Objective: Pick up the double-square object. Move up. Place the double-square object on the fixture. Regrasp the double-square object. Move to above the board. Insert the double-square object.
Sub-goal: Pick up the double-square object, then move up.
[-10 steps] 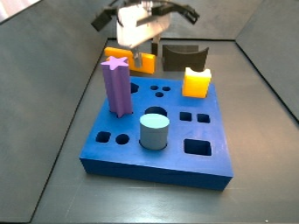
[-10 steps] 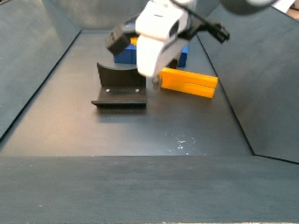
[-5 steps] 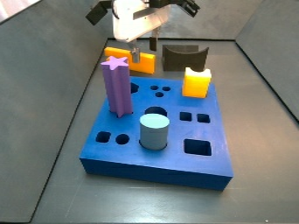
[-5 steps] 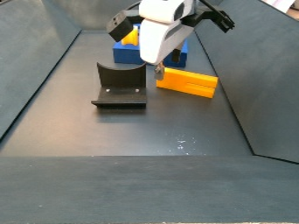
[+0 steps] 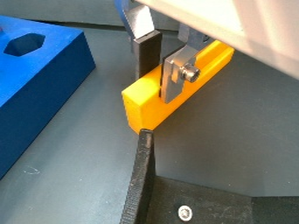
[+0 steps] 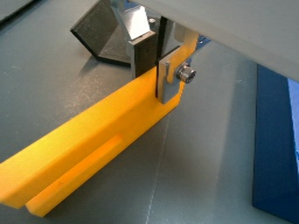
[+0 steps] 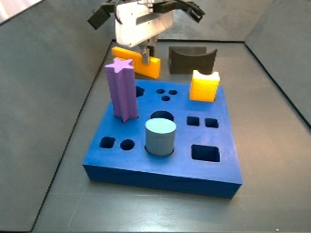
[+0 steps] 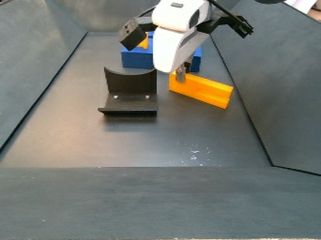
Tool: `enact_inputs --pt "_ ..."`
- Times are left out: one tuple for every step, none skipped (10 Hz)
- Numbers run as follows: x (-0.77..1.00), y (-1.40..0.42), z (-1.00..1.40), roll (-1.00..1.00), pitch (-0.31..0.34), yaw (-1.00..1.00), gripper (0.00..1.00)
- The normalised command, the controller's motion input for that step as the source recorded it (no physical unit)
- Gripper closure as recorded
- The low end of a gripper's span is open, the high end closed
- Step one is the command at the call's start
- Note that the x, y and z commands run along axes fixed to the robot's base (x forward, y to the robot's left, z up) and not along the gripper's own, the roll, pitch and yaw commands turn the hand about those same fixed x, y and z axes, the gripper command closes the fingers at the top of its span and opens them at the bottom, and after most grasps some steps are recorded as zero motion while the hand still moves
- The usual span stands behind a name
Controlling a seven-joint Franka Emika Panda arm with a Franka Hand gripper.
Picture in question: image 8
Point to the black curved stand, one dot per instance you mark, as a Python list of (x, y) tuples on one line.
[(132, 93)]

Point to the blue foam shape board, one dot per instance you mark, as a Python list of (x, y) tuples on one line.
[(140, 58)]

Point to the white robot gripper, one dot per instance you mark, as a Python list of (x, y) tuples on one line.
[(176, 38)]

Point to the long yellow double-square block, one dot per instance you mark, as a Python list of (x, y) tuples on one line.
[(202, 89)]

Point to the yellow notched block peg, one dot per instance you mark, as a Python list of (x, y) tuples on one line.
[(145, 43)]

